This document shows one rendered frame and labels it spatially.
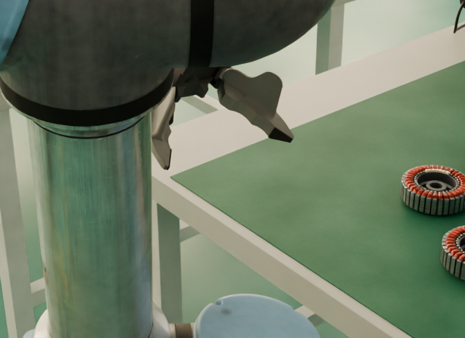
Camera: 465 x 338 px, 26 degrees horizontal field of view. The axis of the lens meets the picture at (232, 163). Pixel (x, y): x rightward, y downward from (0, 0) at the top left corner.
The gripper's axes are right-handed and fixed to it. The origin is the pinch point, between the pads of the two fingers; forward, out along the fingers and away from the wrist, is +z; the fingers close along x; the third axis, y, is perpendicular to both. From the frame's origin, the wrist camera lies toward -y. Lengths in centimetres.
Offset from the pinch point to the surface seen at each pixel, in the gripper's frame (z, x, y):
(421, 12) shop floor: -149, 285, -175
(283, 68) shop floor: -135, 198, -181
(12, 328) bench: -49, 36, -143
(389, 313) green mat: 10, 39, -34
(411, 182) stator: -10, 62, -38
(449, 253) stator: 6, 52, -31
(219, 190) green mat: -25, 40, -54
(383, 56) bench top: -50, 101, -59
